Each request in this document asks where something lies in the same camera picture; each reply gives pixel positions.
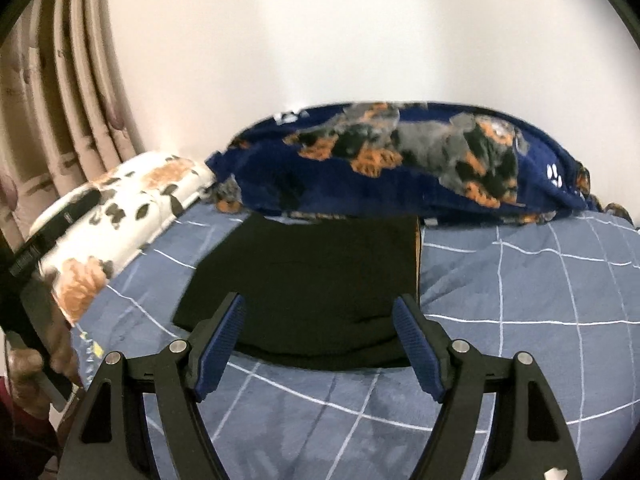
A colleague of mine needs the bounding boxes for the beige patterned curtain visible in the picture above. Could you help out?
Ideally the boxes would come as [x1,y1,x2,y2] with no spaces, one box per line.
[0,0,141,261]

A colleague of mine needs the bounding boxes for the person's left forearm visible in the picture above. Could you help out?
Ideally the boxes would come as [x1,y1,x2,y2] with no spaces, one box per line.
[0,375,61,480]

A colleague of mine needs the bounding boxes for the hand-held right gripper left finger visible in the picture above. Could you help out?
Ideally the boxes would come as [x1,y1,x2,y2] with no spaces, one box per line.
[57,291,247,480]

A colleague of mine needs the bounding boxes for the blue grid bedsheet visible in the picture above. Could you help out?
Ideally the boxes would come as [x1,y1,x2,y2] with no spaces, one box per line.
[70,205,640,480]

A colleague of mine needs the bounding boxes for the black pants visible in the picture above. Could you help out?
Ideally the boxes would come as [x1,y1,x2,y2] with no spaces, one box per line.
[172,212,425,372]

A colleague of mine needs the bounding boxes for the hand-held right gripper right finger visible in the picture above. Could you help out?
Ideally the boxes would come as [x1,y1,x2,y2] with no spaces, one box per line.
[393,293,583,480]

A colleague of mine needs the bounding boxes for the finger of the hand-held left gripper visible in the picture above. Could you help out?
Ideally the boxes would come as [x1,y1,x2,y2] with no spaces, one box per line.
[10,188,104,279]

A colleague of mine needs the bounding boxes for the white floral pillow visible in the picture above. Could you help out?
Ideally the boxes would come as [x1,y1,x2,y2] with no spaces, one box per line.
[27,150,216,323]

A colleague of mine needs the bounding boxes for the navy dog print blanket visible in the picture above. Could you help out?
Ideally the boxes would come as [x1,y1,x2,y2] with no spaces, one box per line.
[206,101,636,226]

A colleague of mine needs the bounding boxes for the person's left hand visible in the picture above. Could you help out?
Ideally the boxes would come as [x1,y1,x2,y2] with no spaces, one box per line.
[7,327,84,419]

